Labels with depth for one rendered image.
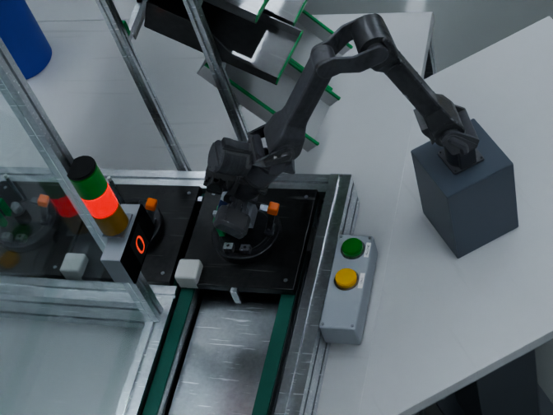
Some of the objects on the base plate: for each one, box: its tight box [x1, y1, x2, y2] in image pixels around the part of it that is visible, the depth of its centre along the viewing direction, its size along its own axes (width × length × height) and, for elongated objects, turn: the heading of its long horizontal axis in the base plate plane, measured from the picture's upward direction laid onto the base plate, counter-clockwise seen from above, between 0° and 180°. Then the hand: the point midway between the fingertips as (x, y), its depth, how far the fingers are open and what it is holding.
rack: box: [95, 0, 249, 171], centre depth 207 cm, size 21×36×80 cm, turn 178°
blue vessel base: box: [0, 0, 52, 80], centre depth 262 cm, size 16×16×27 cm
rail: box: [274, 174, 360, 415], centre depth 189 cm, size 6×89×11 cm, turn 178°
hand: (230, 202), depth 197 cm, fingers closed on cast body, 4 cm apart
